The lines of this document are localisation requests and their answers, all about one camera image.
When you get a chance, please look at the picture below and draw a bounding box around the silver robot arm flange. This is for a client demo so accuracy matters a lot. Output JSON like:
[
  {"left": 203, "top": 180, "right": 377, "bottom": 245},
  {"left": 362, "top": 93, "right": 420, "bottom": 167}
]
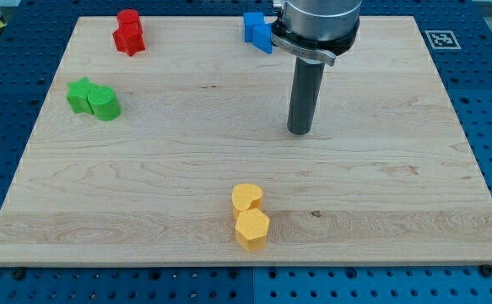
[{"left": 271, "top": 0, "right": 362, "bottom": 66}]

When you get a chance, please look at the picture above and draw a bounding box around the yellow heart block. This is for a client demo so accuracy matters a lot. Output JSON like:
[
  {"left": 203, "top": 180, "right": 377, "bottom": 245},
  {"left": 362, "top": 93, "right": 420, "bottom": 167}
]
[{"left": 231, "top": 183, "right": 263, "bottom": 220}]

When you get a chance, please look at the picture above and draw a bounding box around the light wooden board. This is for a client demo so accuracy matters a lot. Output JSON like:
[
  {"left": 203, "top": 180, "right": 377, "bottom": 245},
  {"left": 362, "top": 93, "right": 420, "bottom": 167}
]
[{"left": 0, "top": 16, "right": 492, "bottom": 268}]

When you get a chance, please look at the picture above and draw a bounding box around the yellow hexagon block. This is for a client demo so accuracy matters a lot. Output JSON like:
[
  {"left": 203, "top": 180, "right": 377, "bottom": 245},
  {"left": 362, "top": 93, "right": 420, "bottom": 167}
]
[{"left": 235, "top": 209, "right": 270, "bottom": 252}]

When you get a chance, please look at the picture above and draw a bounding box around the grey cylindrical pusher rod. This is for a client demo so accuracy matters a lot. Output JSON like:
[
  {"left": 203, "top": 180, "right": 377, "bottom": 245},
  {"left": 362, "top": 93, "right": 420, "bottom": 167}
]
[{"left": 287, "top": 57, "right": 325, "bottom": 135}]

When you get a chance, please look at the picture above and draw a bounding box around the blue triangular block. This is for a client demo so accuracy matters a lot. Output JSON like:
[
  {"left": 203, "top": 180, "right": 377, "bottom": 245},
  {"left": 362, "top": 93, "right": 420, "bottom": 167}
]
[{"left": 252, "top": 24, "right": 273, "bottom": 54}]

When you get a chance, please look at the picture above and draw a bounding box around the blue cube block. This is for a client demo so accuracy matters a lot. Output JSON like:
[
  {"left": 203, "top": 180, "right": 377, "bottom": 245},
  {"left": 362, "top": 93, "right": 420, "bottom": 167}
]
[{"left": 242, "top": 12, "right": 265, "bottom": 42}]

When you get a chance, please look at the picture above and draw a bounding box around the green cylinder block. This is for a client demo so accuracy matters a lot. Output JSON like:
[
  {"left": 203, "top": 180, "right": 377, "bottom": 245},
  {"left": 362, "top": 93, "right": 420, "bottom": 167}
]
[{"left": 88, "top": 85, "right": 121, "bottom": 121}]

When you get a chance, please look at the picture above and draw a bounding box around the red star block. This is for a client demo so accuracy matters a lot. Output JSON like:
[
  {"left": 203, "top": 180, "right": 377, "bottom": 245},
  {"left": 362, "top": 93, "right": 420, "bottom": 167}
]
[{"left": 112, "top": 24, "right": 145, "bottom": 57}]

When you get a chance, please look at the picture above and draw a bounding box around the red cylinder block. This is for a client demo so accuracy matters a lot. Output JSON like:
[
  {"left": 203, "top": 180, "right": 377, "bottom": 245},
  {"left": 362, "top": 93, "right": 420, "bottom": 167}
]
[{"left": 116, "top": 8, "right": 142, "bottom": 31}]

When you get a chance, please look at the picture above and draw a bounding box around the green star block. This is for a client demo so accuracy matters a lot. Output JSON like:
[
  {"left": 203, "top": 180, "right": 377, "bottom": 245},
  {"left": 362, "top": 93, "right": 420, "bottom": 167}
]
[{"left": 66, "top": 77, "right": 99, "bottom": 115}]

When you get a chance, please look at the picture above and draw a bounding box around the white fiducial marker tag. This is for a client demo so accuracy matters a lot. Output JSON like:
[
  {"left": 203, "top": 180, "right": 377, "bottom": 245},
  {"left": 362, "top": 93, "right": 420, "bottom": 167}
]
[{"left": 425, "top": 30, "right": 461, "bottom": 50}]

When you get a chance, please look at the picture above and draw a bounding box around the black board stop bolt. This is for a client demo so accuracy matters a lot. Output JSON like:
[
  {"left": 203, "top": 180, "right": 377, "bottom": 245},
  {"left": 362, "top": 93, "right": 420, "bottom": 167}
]
[
  {"left": 11, "top": 268, "right": 26, "bottom": 281},
  {"left": 478, "top": 264, "right": 492, "bottom": 278}
]

